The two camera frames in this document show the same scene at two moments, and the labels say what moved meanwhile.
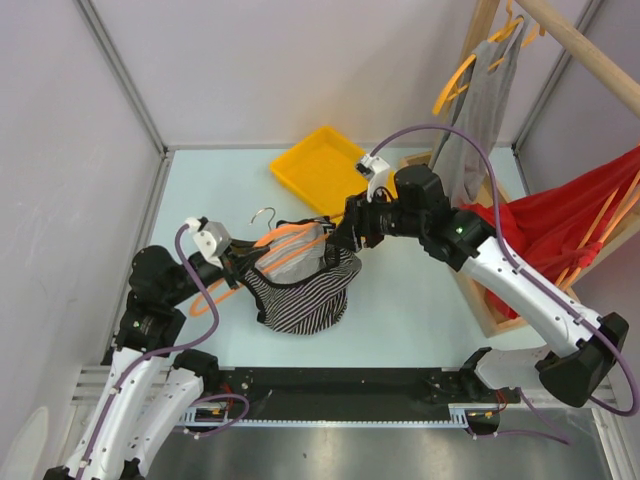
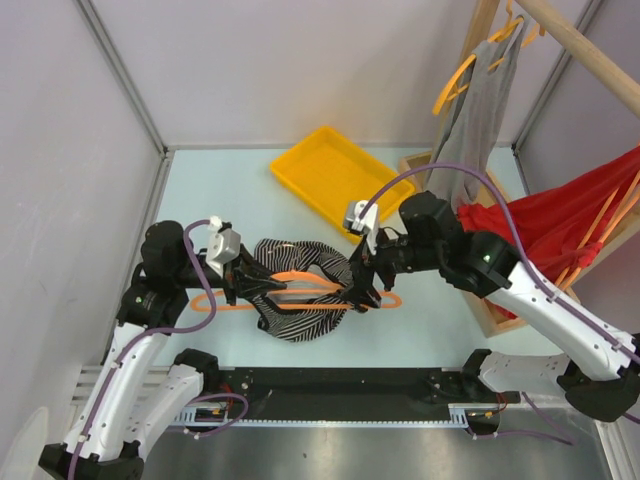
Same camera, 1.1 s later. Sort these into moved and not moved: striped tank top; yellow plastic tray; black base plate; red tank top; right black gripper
Moved: right black gripper; striped tank top
Not moved: red tank top; black base plate; yellow plastic tray
